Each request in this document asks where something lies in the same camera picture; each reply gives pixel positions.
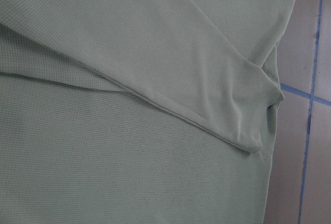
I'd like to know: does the green long-sleeve shirt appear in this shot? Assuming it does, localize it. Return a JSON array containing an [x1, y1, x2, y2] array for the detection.
[[1, 0, 295, 223]]

